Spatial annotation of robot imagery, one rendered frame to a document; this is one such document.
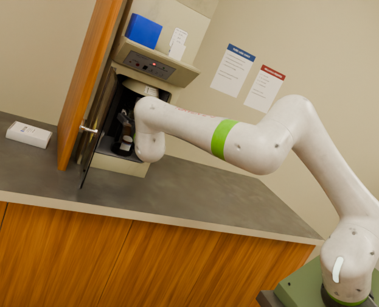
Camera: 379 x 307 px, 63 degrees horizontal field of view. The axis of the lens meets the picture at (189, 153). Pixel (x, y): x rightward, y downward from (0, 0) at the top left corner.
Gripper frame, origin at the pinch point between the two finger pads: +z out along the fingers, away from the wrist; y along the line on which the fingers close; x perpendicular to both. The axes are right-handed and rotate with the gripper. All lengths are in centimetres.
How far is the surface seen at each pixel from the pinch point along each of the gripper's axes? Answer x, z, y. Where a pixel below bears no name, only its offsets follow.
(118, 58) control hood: -22.6, -10.6, 16.4
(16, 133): 22.7, 2.4, 43.3
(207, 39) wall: -46, 38, -34
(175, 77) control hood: -24.1, -11.4, -7.4
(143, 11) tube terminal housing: -41.9, -6.5, 12.6
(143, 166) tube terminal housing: 20.3, -5.1, -11.5
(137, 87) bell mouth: -13.6, -2.8, 3.8
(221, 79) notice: -29, 39, -54
